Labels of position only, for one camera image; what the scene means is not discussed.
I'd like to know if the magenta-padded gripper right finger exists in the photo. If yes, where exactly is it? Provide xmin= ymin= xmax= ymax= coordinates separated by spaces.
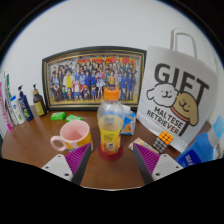
xmin=131 ymin=143 xmax=184 ymax=186

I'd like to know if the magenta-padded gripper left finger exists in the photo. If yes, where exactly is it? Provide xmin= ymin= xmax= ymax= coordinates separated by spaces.
xmin=40 ymin=143 xmax=93 ymax=186

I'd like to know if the orange-capped clear drink bottle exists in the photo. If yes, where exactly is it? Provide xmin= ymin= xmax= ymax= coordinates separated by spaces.
xmin=96 ymin=86 xmax=126 ymax=156

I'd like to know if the colourful puzzle cube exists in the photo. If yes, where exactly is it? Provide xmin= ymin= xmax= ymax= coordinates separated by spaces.
xmin=152 ymin=130 xmax=175 ymax=154

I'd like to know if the pink ceramic mug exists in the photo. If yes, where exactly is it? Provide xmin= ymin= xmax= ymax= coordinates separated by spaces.
xmin=50 ymin=119 xmax=94 ymax=153

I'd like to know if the flat round red coaster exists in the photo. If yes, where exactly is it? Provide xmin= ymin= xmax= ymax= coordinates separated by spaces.
xmin=97 ymin=143 xmax=125 ymax=162

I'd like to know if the blue tissue pack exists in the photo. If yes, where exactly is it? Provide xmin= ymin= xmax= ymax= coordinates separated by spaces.
xmin=120 ymin=104 xmax=137 ymax=136

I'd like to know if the green soap pack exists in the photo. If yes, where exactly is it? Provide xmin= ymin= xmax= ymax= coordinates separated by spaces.
xmin=65 ymin=114 xmax=84 ymax=123
xmin=50 ymin=111 xmax=67 ymax=121

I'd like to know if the blue detergent bottle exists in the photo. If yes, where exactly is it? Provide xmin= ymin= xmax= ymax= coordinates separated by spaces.
xmin=175 ymin=114 xmax=224 ymax=168

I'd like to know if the amber pump bottle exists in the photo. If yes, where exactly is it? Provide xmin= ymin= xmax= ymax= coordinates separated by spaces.
xmin=32 ymin=83 xmax=48 ymax=117

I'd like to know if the dark blue pump bottle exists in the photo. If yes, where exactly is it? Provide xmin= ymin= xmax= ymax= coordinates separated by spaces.
xmin=17 ymin=84 xmax=34 ymax=122

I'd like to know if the white paper gift bag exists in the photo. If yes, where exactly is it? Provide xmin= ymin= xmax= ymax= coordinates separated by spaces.
xmin=136 ymin=28 xmax=218 ymax=153

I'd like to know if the white shampoo bottle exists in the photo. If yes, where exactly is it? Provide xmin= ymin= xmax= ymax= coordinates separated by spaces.
xmin=9 ymin=95 xmax=26 ymax=125

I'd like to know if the framed group picture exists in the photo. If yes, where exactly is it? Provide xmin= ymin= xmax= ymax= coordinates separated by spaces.
xmin=41 ymin=46 xmax=148 ymax=112

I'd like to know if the tall pink white box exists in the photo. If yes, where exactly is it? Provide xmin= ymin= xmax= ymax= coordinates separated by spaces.
xmin=0 ymin=81 xmax=14 ymax=133

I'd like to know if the tall white blue tube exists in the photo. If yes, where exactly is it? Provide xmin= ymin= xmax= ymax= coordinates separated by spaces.
xmin=3 ymin=73 xmax=19 ymax=127

